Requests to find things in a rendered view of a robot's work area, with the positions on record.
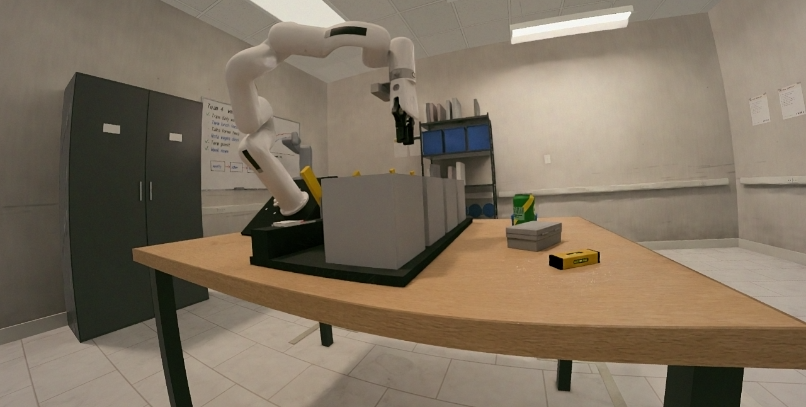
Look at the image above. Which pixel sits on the green drink can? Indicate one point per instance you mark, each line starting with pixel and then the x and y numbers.
pixel 524 208

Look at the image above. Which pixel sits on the yellow pocket level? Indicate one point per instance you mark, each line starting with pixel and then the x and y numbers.
pixel 573 259

